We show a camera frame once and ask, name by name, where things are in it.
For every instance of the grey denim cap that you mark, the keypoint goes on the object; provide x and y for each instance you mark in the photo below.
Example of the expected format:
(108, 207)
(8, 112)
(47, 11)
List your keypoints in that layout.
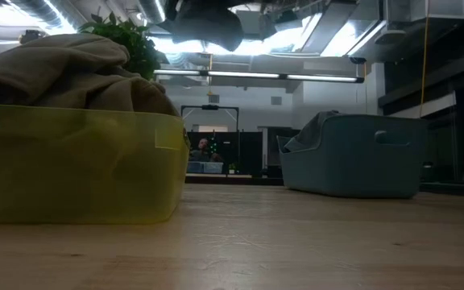
(310, 133)
(212, 28)

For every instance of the blue plastic basket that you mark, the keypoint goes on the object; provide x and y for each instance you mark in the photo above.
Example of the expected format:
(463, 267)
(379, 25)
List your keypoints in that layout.
(357, 169)

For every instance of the yellow translucent plastic bin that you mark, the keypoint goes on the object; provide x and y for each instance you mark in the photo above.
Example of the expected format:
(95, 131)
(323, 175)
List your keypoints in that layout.
(75, 169)

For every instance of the small green lit tree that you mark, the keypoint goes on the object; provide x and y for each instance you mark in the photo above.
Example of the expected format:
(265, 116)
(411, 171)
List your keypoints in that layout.
(214, 145)

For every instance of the small potted plant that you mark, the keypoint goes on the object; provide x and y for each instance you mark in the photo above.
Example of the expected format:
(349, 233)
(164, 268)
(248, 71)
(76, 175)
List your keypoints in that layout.
(232, 169)

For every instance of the person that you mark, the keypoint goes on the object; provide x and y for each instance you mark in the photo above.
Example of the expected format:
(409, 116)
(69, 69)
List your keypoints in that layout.
(204, 147)

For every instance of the light blue box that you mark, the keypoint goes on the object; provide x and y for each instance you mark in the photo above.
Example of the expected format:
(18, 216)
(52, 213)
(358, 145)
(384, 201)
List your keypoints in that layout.
(212, 167)

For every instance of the long ceiling light bar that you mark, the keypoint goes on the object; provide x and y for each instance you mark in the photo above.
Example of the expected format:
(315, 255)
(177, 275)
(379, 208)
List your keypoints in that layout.
(240, 74)

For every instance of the green potted plant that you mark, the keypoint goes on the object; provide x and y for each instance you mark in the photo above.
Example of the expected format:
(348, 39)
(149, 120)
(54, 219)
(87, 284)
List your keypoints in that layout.
(135, 44)

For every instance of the black aluminium table frame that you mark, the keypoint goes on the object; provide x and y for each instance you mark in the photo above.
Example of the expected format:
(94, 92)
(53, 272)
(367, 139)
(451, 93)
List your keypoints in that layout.
(236, 180)

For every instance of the black frame stand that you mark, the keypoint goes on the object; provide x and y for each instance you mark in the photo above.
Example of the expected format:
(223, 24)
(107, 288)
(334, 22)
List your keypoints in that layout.
(210, 107)

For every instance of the silver ceiling duct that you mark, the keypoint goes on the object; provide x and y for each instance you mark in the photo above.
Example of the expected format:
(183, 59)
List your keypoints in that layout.
(153, 10)

